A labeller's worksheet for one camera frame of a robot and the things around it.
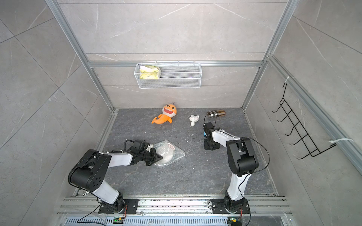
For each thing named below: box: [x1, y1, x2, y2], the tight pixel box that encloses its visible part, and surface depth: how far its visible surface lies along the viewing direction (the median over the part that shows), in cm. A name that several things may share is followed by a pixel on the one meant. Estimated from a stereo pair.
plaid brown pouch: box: [206, 109, 226, 118], surface depth 116 cm
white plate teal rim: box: [154, 144, 174, 167], surface depth 92 cm
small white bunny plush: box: [189, 114, 200, 127], surface depth 112 cm
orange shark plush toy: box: [151, 103, 178, 124], surface depth 111 cm
